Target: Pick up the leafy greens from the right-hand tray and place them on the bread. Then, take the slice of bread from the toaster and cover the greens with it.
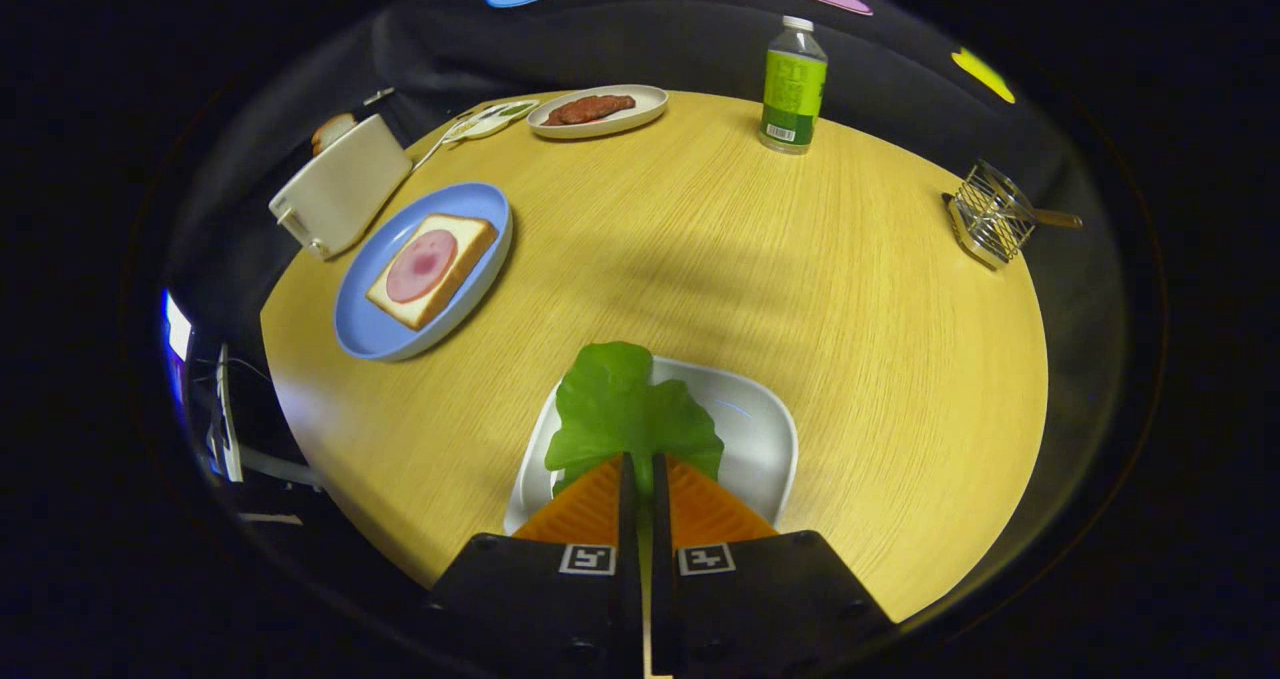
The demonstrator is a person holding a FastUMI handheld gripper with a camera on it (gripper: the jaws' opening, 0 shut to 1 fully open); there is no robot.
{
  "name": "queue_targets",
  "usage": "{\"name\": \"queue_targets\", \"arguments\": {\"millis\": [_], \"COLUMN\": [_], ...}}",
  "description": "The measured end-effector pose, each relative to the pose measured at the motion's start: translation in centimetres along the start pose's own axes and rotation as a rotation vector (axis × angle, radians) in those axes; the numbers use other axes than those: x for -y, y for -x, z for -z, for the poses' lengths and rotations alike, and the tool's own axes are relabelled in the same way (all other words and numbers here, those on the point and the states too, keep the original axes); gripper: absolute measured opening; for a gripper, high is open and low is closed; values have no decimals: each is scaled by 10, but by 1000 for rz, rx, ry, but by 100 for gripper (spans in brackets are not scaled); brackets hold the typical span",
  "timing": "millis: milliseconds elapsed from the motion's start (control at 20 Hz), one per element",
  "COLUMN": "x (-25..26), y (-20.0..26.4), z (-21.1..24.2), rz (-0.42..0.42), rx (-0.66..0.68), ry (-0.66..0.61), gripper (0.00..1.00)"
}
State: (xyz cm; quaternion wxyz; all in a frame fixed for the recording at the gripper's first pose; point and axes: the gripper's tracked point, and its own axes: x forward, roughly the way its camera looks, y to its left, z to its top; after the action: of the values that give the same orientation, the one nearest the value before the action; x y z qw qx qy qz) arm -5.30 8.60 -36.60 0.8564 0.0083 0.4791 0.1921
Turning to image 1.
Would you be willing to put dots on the dark red meat patty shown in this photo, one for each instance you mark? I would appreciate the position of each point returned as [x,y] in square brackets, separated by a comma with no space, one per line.
[562,115]
[608,105]

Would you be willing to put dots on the white bread slice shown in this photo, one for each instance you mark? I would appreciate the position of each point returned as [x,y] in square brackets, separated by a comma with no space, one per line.
[475,239]

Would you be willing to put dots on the white clip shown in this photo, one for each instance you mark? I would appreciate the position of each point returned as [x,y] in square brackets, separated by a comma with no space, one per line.
[378,96]

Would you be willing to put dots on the brown toast slice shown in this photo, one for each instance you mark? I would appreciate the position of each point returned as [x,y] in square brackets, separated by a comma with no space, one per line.
[330,131]

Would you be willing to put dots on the white divided condiment dish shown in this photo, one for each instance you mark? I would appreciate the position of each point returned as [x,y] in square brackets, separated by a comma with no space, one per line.
[490,122]

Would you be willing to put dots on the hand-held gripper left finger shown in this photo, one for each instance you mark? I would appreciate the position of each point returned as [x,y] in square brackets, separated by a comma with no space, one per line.
[628,599]

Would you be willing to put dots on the green lettuce leaf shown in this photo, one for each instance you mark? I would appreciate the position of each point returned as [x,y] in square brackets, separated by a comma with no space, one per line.
[620,409]

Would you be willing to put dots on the white square plate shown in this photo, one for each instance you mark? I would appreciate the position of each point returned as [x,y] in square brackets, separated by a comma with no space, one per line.
[750,439]

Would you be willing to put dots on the blue round plate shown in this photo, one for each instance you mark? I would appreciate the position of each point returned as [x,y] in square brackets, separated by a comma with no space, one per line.
[370,329]

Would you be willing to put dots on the white toaster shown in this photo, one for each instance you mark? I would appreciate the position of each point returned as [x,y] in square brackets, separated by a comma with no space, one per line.
[345,189]

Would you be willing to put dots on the pink ham slice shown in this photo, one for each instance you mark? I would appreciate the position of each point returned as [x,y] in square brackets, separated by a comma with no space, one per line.
[420,264]

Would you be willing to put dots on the green label drink bottle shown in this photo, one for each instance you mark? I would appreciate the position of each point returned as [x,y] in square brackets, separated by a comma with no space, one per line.
[790,89]

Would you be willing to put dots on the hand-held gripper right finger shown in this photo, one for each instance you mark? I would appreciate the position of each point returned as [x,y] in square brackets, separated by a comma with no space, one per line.
[662,599]

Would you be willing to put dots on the round cream plate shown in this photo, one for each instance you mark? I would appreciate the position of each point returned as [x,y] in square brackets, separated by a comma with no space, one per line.
[645,107]

